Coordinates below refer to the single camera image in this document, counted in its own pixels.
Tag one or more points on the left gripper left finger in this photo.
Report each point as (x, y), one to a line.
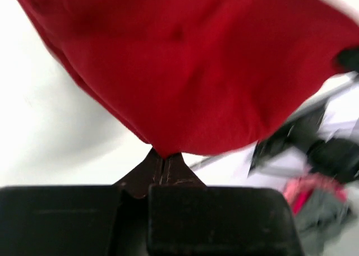
(80, 219)

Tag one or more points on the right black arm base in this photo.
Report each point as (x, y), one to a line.
(336, 157)

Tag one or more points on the dark red t-shirt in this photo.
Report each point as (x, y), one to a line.
(196, 76)

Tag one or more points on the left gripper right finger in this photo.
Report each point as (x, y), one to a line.
(187, 217)

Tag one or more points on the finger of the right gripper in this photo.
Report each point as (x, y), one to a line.
(348, 59)

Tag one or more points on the red grey background bag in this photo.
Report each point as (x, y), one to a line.
(320, 206)

